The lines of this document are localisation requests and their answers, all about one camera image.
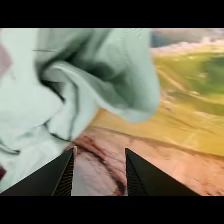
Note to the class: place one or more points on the pale green shirt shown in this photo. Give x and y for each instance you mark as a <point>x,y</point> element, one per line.
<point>100,73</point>

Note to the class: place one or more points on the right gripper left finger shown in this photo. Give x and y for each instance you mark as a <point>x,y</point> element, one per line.
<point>53,178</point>

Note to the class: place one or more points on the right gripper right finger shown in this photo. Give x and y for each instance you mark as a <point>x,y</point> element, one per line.
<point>146,180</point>

